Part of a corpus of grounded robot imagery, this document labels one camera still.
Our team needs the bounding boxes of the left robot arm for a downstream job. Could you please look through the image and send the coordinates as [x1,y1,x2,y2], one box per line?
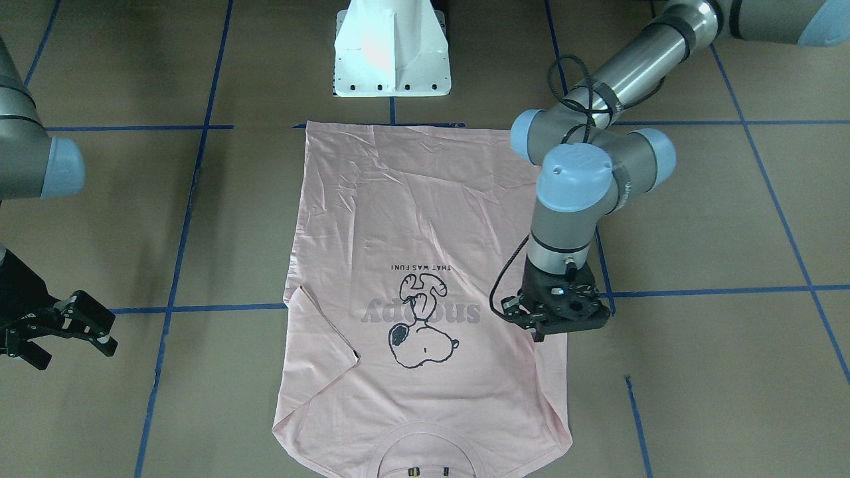
[494,1,848,343]

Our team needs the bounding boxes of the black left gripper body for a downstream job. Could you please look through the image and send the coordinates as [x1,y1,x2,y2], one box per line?
[518,259,611,333]

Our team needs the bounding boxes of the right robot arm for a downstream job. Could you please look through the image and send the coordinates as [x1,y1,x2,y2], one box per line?
[1,44,118,371]

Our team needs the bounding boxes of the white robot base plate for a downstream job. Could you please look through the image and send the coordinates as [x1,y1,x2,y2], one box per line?
[332,1,452,98]

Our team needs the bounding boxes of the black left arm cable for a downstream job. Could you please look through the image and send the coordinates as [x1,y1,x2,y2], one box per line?
[489,54,666,315]

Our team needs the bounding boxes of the pink Snoopy t-shirt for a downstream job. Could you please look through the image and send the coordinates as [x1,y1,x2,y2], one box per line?
[272,122,572,477]

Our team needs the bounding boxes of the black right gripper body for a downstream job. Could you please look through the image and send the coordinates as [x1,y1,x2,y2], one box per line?
[1,246,60,355]

